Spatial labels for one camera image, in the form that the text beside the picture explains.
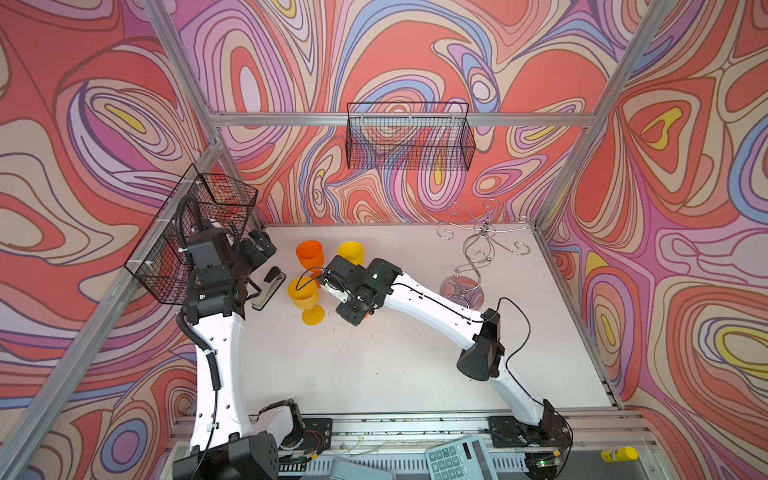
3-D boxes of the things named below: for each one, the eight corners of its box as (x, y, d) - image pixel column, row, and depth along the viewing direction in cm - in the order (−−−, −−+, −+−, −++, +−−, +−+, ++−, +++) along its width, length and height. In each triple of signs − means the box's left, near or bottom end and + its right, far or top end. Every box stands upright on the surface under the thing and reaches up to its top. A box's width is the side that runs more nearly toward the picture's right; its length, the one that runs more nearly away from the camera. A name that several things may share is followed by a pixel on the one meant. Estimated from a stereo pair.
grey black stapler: (255, 309, 99) (248, 300, 94) (276, 275, 108) (271, 265, 103) (266, 312, 98) (260, 303, 93) (287, 278, 107) (282, 268, 102)
